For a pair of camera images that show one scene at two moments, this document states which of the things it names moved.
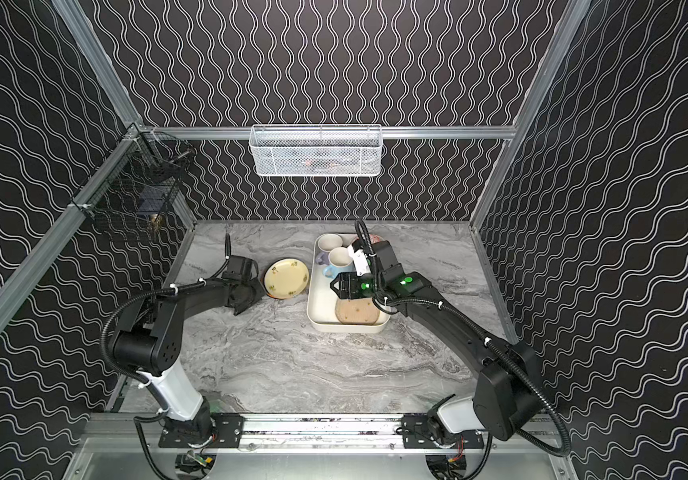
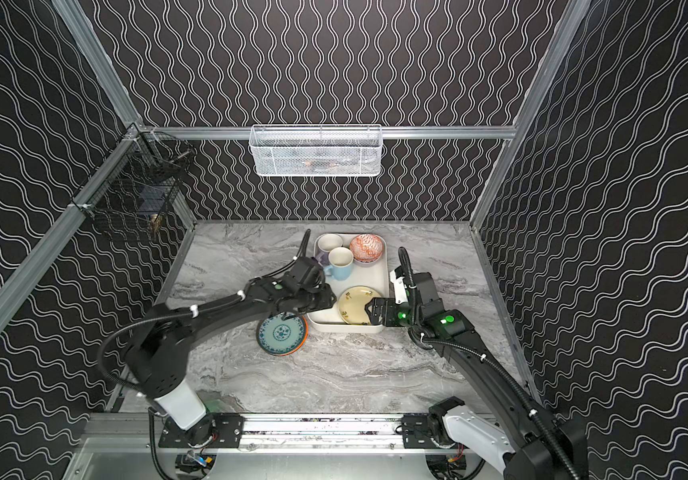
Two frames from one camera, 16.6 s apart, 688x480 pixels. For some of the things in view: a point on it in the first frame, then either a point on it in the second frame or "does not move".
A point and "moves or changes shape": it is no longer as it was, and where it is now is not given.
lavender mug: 327,243 does not move
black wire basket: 139,179 does not move
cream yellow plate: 286,278 moves or changes shape
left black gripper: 247,288 -> 325,297
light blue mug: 340,262 does not move
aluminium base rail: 295,431 does not move
